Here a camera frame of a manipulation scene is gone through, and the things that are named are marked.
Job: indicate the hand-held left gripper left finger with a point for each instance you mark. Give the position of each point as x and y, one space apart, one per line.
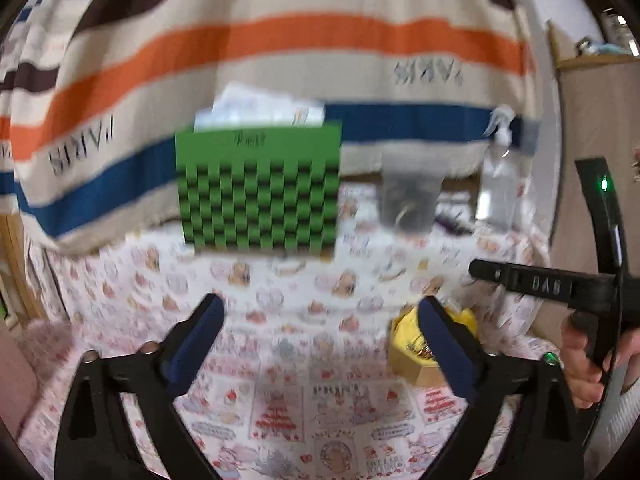
192 347

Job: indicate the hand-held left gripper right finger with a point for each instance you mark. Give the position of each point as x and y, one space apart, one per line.
450 350

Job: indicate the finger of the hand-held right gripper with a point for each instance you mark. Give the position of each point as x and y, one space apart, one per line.
495 274

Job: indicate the yellow cloth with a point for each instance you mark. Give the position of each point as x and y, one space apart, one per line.
407 332

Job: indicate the person's right forearm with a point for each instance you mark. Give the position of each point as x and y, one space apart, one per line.
617 430

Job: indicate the person's right hand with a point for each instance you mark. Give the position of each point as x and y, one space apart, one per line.
580 375

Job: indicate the clear spray bottle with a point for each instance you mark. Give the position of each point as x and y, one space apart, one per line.
500 190

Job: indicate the bear print tablecloth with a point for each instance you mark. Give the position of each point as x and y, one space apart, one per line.
150 270

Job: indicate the translucent plastic cup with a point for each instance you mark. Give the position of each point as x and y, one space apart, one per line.
412 190

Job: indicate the pink cartoon print mat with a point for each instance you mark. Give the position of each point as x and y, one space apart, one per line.
300 400

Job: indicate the green checkered box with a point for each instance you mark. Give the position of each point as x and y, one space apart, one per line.
260 200

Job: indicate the white cloth in green box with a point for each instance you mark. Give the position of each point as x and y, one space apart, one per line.
250 110

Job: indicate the striped woven blanket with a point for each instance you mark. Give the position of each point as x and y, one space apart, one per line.
300 35

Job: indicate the wooden wall shelf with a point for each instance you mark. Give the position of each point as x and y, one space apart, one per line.
595 57

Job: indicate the wooden frame post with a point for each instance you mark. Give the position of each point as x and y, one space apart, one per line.
15 270

